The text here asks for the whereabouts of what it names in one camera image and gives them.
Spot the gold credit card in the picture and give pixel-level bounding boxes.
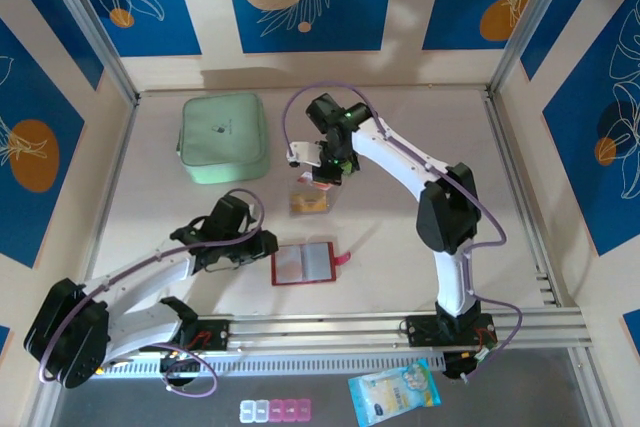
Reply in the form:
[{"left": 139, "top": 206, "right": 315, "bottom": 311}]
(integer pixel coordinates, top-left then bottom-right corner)
[{"left": 291, "top": 191, "right": 330, "bottom": 214}]

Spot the red leather card holder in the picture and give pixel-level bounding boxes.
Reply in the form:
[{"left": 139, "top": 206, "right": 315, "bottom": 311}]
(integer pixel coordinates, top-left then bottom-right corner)
[{"left": 271, "top": 241, "right": 352, "bottom": 288}]

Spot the mint green zip pouch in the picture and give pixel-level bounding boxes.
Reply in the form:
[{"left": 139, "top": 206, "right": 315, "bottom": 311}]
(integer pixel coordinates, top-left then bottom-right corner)
[{"left": 174, "top": 91, "right": 273, "bottom": 186}]

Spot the black connector block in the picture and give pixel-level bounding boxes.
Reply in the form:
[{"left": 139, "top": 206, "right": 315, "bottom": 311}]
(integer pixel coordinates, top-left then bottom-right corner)
[
  {"left": 159, "top": 352, "right": 202, "bottom": 388},
  {"left": 442, "top": 350, "right": 489, "bottom": 382}
]

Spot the white pink pill organiser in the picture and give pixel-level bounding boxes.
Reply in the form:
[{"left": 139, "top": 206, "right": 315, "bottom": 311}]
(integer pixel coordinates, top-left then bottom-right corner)
[{"left": 239, "top": 398, "right": 313, "bottom": 424}]

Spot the blue snack packet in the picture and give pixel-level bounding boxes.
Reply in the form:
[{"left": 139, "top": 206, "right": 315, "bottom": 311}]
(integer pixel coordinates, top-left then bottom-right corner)
[{"left": 347, "top": 357, "right": 443, "bottom": 427}]

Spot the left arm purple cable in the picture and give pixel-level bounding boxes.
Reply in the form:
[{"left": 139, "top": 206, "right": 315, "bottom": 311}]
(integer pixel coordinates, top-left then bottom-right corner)
[{"left": 38, "top": 188, "right": 266, "bottom": 397}]

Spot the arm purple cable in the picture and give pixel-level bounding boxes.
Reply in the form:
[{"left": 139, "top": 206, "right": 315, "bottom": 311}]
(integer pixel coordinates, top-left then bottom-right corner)
[
  {"left": 282, "top": 81, "right": 524, "bottom": 383},
  {"left": 38, "top": 188, "right": 266, "bottom": 397}
]

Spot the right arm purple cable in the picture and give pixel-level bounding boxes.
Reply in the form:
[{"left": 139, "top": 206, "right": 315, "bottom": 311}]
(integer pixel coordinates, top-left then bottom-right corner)
[{"left": 282, "top": 81, "right": 524, "bottom": 383}]

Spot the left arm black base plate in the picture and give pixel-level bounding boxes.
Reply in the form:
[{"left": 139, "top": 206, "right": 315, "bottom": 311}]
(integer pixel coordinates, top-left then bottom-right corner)
[{"left": 138, "top": 317, "right": 232, "bottom": 353}]

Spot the aluminium mounting rail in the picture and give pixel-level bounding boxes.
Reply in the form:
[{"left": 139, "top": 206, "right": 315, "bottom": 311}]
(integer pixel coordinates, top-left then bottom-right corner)
[{"left": 42, "top": 307, "right": 594, "bottom": 356}]

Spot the slotted grey cable duct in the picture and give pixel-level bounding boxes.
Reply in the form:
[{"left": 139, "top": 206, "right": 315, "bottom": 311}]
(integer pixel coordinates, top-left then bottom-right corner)
[{"left": 99, "top": 352, "right": 446, "bottom": 379}]

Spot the aluminium table edge rail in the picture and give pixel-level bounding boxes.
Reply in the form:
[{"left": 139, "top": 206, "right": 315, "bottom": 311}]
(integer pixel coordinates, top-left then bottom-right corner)
[
  {"left": 483, "top": 95, "right": 564, "bottom": 308},
  {"left": 84, "top": 96, "right": 141, "bottom": 281}
]

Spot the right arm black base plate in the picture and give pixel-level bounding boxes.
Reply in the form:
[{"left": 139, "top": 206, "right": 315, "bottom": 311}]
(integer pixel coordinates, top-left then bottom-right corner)
[{"left": 403, "top": 314, "right": 497, "bottom": 348}]

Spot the aluminium frame post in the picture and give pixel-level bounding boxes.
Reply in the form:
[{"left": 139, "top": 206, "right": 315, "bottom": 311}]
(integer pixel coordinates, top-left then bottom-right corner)
[
  {"left": 487, "top": 0, "right": 589, "bottom": 98},
  {"left": 37, "top": 0, "right": 140, "bottom": 104}
]

